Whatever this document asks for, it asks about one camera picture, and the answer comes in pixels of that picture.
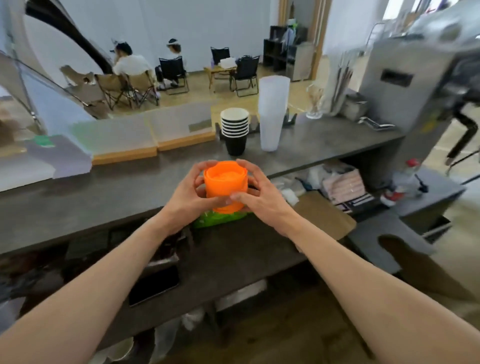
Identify orange lidded green container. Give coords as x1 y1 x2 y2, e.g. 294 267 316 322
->
193 160 253 229

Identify wooden board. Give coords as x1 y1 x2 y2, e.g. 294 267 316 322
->
73 112 158 166
145 102 217 152

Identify person's left forearm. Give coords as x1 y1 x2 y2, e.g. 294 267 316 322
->
0 209 183 364

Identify red capped plastic bottle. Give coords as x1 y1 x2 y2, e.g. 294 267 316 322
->
379 158 422 208

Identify tan folding chair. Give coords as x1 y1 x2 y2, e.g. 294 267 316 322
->
94 73 133 111
125 70 160 109

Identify pink packet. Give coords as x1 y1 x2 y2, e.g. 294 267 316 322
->
322 168 367 206

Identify black shelf unit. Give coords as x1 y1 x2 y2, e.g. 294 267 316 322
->
262 25 309 73

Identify person's right hand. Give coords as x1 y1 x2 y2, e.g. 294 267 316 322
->
229 159 299 230

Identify metal tongs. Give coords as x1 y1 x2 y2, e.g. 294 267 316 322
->
357 116 397 132

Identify glass jar with sticks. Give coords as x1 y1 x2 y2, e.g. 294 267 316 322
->
305 84 325 120

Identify pale purple paper sheet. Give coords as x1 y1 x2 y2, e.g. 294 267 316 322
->
24 134 93 180

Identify grey stool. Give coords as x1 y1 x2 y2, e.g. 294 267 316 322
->
346 212 437 275

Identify small wooden table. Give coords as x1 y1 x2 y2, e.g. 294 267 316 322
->
203 64 238 93

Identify person's right forearm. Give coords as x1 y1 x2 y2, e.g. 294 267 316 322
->
277 215 480 364

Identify stack of black paper cups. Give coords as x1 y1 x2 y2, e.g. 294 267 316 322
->
220 107 250 157

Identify clear holder of straws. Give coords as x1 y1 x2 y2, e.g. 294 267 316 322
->
325 50 355 115

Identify small metal container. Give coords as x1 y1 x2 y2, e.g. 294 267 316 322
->
340 93 369 122

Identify black tablet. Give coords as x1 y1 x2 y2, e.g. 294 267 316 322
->
128 265 181 308

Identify grey cabinet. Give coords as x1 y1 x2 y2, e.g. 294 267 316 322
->
286 42 315 82

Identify person's left hand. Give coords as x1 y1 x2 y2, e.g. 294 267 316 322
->
161 160 233 236

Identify steel counter machine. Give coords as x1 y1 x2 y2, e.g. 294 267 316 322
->
358 4 480 177

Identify black folding chair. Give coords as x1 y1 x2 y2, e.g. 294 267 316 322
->
229 55 260 98
158 56 190 96
210 46 231 80

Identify stack of clear plastic cups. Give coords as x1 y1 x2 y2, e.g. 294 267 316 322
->
257 75 291 152

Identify brown cardboard sheet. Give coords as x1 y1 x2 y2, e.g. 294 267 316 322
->
292 190 357 241

